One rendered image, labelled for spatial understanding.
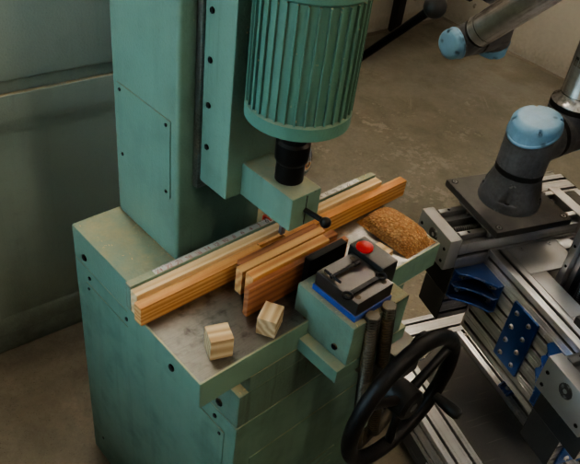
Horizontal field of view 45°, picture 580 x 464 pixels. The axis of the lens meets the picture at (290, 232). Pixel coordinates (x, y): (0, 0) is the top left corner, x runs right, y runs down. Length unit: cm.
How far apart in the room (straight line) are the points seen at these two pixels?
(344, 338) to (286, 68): 44
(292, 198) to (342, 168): 210
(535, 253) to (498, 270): 11
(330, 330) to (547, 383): 52
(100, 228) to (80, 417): 82
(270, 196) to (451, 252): 61
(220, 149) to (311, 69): 28
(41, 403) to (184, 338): 114
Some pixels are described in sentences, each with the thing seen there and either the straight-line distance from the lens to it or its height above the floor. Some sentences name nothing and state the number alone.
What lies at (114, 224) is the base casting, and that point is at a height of 80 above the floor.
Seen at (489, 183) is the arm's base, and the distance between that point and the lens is 173.
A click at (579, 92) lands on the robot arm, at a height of 110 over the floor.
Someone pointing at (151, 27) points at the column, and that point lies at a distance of 124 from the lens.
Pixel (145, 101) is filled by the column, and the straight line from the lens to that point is 132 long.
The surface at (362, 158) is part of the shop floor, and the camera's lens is 337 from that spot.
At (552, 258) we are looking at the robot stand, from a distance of 181.
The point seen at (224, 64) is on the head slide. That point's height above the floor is 126.
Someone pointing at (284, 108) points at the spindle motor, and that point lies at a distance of 106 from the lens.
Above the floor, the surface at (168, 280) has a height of 95.
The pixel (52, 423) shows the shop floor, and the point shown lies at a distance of 220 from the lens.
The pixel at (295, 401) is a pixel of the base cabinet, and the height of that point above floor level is 68.
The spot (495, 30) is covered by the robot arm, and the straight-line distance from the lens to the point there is 169.
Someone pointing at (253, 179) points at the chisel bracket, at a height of 105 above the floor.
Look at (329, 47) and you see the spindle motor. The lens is 102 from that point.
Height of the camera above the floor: 175
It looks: 38 degrees down
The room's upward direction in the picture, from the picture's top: 8 degrees clockwise
